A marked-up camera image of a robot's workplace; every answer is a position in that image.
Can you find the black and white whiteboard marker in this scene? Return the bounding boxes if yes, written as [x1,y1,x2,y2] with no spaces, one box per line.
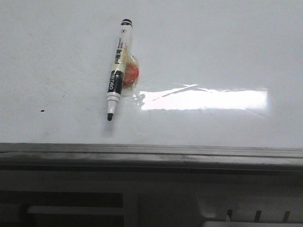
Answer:
[107,19,133,121]

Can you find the red disc taped to marker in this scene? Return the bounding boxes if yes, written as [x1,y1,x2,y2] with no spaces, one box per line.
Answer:
[123,53,140,90]

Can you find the white whiteboard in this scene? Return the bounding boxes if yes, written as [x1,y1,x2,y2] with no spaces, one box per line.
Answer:
[0,0,303,148]

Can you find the white metal table frame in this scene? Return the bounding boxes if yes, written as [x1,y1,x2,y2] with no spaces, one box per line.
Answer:
[0,170,303,227]

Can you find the grey aluminium whiteboard frame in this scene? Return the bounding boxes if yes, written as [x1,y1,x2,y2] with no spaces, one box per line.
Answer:
[0,143,303,175]

